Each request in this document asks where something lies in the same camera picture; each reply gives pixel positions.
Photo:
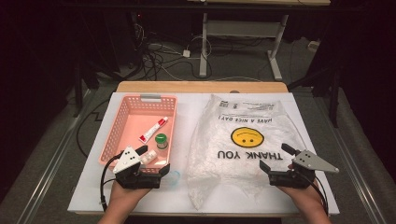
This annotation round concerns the small green-capped jar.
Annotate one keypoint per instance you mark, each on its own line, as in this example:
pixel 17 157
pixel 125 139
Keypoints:
pixel 161 138

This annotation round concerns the white board mat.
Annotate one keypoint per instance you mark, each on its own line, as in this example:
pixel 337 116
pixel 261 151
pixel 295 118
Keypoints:
pixel 183 199

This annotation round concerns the clear smiley plastic bag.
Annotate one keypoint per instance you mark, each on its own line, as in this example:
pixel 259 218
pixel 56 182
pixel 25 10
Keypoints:
pixel 218 180

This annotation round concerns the person's left hand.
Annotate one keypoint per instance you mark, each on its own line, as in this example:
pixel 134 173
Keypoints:
pixel 124 199

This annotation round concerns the metal floor rail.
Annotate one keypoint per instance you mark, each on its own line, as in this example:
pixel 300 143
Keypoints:
pixel 46 177
pixel 358 180

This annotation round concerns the white metal desk frame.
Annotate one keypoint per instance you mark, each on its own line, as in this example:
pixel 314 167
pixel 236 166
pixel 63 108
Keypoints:
pixel 204 46

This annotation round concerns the beige desk top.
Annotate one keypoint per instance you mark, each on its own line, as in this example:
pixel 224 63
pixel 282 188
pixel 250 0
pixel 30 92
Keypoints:
pixel 264 2

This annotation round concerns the person's right hand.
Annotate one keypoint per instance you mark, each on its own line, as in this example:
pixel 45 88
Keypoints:
pixel 306 199

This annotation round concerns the black stand leg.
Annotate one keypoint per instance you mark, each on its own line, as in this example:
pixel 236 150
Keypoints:
pixel 334 99
pixel 77 93

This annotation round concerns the pink plastic basket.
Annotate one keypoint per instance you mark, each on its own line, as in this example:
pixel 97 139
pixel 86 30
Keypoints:
pixel 134 121

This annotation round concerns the white power adapter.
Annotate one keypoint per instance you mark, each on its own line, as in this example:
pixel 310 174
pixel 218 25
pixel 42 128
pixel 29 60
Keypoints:
pixel 186 53

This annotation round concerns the white and red tube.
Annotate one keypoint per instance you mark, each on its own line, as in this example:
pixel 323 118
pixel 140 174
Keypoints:
pixel 153 130

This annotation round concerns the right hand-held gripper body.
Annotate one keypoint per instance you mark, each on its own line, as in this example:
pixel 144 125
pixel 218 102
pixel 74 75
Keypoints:
pixel 299 179

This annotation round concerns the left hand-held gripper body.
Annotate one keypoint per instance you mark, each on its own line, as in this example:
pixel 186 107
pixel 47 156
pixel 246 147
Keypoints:
pixel 137 182

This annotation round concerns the small white dropper bottle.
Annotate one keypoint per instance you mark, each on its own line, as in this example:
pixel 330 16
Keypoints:
pixel 150 157

